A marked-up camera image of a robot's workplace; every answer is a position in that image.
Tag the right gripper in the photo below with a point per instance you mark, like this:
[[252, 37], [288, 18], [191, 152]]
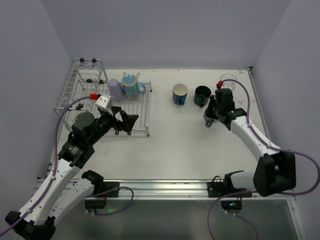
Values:
[[212, 111]]

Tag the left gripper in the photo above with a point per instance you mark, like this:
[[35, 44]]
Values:
[[116, 117]]

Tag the dark green mug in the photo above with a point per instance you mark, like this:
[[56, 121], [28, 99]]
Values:
[[201, 95]]

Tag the clear plastic cup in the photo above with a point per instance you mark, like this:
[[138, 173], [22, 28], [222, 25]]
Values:
[[228, 81]]

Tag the blue mug white interior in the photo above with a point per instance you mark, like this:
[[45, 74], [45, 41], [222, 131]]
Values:
[[179, 94]]

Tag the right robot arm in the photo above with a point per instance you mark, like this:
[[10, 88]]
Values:
[[275, 171]]

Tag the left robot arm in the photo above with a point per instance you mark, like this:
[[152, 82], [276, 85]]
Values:
[[38, 218]]

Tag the light blue patterned mug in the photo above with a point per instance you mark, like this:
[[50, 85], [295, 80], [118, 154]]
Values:
[[131, 87]]

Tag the lilac plastic cup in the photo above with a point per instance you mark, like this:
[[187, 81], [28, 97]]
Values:
[[115, 89]]

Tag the left black controller box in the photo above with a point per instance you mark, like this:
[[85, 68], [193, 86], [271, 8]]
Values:
[[94, 204]]

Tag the black controller box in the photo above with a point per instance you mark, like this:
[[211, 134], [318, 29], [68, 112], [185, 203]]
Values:
[[94, 204], [231, 205]]

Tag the right black controller box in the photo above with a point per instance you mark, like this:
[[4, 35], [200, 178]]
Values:
[[231, 205]]

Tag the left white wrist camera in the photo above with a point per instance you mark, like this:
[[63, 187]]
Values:
[[104, 103]]

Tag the metal wire dish rack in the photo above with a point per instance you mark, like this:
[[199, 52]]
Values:
[[89, 92]]

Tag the aluminium mounting rail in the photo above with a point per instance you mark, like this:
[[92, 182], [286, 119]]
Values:
[[172, 190]]

